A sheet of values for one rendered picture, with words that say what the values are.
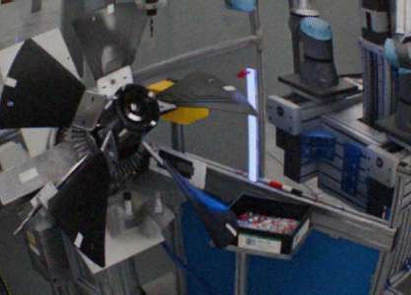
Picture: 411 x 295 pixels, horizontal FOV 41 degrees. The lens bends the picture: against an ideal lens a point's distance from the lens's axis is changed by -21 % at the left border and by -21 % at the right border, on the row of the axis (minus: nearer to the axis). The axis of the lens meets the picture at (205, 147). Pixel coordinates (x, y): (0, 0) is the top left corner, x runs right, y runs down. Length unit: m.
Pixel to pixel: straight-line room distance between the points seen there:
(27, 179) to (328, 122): 1.10
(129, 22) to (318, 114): 0.81
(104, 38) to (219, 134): 1.38
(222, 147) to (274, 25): 1.90
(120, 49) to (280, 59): 3.25
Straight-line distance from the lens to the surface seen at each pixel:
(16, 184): 1.38
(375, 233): 1.66
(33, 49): 1.37
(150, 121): 1.41
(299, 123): 2.06
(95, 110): 1.42
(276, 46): 4.66
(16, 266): 2.28
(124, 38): 1.54
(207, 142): 2.80
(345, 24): 5.60
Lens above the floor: 1.70
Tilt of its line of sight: 24 degrees down
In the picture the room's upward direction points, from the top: 2 degrees counter-clockwise
